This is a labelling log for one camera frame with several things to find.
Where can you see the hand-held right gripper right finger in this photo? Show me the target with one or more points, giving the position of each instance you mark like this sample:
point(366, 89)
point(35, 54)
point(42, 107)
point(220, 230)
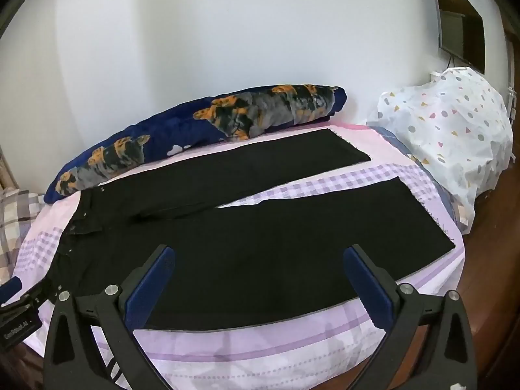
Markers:
point(370, 282)

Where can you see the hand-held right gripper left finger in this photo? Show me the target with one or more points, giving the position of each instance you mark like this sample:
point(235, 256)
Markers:
point(149, 286)

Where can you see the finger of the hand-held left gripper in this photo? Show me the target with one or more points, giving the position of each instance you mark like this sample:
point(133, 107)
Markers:
point(9, 287)

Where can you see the black pants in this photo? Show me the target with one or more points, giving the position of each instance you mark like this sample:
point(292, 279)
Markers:
point(243, 252)

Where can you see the brown plaid pillow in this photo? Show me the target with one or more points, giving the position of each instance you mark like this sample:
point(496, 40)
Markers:
point(14, 227)

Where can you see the pink purple checkered bed sheet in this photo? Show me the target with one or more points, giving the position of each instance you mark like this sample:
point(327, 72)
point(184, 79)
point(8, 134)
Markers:
point(284, 353)

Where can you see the wooden headboard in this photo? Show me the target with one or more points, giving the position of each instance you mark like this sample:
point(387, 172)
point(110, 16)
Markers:
point(7, 166)

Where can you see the blue orange patterned pillow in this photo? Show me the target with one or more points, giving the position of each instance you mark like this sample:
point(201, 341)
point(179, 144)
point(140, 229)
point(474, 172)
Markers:
point(162, 134)

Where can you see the white dotted pillow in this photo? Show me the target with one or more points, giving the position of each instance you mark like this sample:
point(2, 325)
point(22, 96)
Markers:
point(447, 138)

